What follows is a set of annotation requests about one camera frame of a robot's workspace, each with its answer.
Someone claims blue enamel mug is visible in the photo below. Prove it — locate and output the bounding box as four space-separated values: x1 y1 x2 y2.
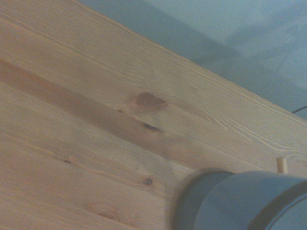
171 167 307 230

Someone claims wooden mug tree black base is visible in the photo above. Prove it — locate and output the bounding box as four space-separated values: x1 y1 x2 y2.
276 157 287 174

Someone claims thin black floor cable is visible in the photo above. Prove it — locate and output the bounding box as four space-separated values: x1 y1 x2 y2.
291 105 307 115

